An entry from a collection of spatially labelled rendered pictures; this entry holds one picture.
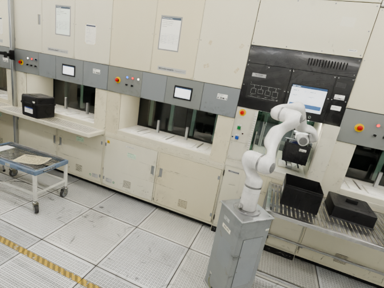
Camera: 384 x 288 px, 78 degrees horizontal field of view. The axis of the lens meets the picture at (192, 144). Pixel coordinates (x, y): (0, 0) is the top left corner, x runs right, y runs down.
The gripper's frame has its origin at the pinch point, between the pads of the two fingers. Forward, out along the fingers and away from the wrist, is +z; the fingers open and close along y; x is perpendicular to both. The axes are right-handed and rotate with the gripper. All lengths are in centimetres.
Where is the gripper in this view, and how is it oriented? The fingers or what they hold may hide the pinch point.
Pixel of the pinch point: (300, 134)
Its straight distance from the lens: 245.3
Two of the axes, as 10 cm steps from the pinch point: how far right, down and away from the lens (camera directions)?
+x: 1.7, -9.5, -2.7
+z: 3.5, -2.0, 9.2
